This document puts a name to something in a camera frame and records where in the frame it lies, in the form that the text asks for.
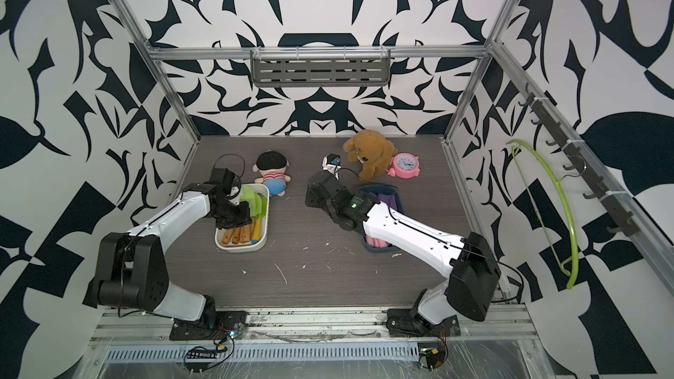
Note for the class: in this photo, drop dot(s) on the brown plush dog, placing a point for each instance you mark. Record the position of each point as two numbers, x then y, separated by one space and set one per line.
372 150

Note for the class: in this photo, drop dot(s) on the purple shovel pink handle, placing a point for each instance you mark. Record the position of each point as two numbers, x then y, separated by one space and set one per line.
391 200
376 243

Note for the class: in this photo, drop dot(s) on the white storage box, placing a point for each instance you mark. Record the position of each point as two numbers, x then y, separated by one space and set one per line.
249 247

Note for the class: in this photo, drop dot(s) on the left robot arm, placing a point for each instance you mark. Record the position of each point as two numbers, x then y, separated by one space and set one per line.
131 270

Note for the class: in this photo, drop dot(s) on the pink alarm clock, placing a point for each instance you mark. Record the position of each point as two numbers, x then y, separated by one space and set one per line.
404 166

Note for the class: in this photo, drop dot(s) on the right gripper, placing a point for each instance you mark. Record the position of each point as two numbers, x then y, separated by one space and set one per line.
310 196

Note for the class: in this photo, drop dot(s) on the grey hook rail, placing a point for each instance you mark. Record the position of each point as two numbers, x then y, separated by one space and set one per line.
630 218

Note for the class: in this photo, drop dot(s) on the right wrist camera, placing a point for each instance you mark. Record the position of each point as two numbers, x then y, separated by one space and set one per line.
332 164

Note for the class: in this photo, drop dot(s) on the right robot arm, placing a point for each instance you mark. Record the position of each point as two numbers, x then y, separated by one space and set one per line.
467 264

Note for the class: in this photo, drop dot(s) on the teal storage box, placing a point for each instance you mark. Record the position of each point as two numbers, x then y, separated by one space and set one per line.
384 189

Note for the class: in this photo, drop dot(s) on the plush doll black hair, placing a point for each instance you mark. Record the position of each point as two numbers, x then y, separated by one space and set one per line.
271 167

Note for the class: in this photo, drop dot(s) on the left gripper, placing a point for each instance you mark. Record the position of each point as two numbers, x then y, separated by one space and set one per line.
245 220

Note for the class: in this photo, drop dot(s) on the grey wall shelf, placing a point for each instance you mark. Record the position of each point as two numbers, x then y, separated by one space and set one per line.
310 67

